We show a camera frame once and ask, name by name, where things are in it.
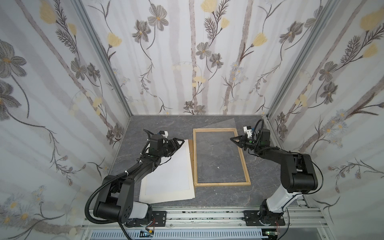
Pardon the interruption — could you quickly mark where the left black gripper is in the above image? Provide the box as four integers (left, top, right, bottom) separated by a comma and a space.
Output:
157, 137, 184, 158

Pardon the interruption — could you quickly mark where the wooden picture frame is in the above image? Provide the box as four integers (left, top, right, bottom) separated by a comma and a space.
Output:
193, 128, 251, 187

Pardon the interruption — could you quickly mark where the white mat photo sheet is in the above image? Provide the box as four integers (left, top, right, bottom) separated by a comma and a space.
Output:
139, 140, 195, 204

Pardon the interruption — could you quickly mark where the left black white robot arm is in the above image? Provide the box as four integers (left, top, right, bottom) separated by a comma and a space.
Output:
85, 130, 185, 225

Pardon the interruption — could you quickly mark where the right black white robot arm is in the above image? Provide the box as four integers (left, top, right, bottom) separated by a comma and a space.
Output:
230, 128, 318, 226

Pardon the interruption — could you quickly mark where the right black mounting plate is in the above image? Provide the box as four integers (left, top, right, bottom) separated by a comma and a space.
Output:
243, 211, 286, 227

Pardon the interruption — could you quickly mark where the black mounting plate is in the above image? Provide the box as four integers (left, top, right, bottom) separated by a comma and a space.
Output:
125, 211, 167, 228
243, 211, 286, 227

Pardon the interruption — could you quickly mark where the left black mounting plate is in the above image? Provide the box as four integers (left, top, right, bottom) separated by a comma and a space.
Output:
125, 211, 167, 228

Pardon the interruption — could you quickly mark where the small green circuit board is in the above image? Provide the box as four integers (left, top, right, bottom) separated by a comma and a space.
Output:
140, 230, 154, 238

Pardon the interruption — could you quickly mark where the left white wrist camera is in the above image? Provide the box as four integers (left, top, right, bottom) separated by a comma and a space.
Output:
158, 131, 169, 139

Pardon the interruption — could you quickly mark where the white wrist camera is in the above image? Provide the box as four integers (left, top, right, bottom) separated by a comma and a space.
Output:
158, 131, 169, 139
243, 126, 254, 138

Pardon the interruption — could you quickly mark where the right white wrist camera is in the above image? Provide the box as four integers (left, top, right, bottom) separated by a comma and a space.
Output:
243, 126, 254, 138

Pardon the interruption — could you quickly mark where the brown frame backing board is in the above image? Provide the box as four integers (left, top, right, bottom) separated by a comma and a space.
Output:
188, 140, 194, 170

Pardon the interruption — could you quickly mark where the right black cable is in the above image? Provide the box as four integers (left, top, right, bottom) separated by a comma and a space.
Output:
296, 152, 324, 196

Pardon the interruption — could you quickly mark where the white slotted cable duct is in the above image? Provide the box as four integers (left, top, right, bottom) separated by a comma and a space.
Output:
89, 229, 265, 240

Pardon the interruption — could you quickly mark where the left black corrugated cable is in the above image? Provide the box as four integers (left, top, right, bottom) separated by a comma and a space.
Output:
84, 170, 130, 225

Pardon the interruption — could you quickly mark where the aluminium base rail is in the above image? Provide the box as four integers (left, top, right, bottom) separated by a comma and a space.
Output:
80, 206, 328, 232

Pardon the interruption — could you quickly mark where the left corner aluminium post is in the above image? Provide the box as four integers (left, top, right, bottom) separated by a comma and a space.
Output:
71, 0, 133, 120

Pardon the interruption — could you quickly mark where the corner aluminium post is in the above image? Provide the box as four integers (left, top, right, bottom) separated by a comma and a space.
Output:
267, 1, 339, 119
71, 0, 133, 120

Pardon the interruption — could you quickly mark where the right corner aluminium post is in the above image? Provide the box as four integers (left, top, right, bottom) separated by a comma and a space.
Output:
267, 1, 339, 119

